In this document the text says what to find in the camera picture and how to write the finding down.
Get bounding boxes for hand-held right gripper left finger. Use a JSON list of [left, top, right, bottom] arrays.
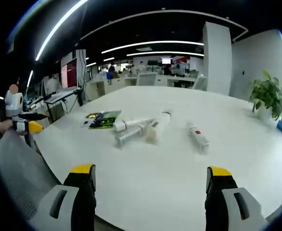
[[31, 163, 97, 231]]

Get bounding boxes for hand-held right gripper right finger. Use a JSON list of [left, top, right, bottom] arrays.
[[204, 165, 269, 231]]

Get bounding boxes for white skincare box red label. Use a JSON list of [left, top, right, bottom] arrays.
[[187, 122, 210, 154]]

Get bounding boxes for white skincare long box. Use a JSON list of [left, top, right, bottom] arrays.
[[116, 127, 145, 148]]

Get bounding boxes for white skincare tube box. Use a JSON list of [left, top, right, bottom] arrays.
[[113, 118, 154, 132]]

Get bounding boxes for cream skincare jar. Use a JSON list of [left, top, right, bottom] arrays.
[[144, 122, 161, 145]]

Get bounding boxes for white skincare bottle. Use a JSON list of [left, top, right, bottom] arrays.
[[152, 110, 173, 132]]

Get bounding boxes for white standing desk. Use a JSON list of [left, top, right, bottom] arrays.
[[43, 87, 84, 116]]

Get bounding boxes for grey mesh chair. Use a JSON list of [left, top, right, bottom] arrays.
[[0, 131, 65, 221]]

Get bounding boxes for large red display screen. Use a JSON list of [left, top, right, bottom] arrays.
[[60, 59, 78, 90]]

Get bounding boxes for green printed packet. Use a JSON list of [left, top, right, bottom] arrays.
[[88, 110, 122, 130]]

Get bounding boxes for long ceiling light strip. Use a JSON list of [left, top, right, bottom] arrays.
[[35, 0, 89, 62], [101, 40, 205, 54], [126, 51, 205, 57]]

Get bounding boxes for white plant pot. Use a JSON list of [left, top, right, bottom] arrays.
[[256, 105, 274, 121]]

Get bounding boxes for white office chair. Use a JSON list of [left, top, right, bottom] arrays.
[[135, 72, 158, 87], [193, 75, 208, 91]]

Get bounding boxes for green potted plant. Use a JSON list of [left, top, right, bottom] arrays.
[[248, 70, 282, 121]]

